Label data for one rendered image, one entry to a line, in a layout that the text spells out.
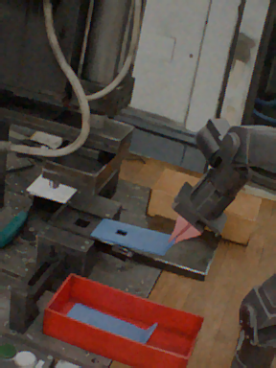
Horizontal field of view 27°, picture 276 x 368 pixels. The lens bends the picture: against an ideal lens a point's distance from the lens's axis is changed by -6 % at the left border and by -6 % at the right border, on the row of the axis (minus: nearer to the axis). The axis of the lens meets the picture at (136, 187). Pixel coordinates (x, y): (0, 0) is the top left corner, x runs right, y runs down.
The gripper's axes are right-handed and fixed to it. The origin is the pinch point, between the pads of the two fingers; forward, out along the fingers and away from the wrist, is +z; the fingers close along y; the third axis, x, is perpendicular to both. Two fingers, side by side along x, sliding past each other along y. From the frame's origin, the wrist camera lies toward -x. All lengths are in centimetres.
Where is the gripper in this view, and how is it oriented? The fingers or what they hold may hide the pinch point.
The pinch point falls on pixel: (172, 239)
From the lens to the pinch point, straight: 109.2
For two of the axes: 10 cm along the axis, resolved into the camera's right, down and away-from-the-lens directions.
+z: -5.6, 6.7, 4.9
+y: -7.7, -6.4, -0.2
